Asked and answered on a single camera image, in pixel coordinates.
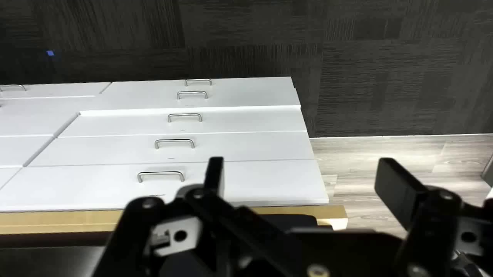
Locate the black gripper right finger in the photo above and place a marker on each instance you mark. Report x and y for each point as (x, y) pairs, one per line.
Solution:
(437, 225)

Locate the white counter with wooden top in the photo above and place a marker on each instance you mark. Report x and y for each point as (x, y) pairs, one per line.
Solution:
(62, 220)

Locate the blue indicator light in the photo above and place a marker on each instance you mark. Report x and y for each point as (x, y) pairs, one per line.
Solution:
(50, 52)

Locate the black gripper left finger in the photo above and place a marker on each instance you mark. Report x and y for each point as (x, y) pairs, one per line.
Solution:
(155, 240)

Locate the white counter drawer front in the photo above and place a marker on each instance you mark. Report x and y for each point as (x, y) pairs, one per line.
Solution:
(252, 122)
(252, 97)
(272, 180)
(252, 148)
(247, 82)

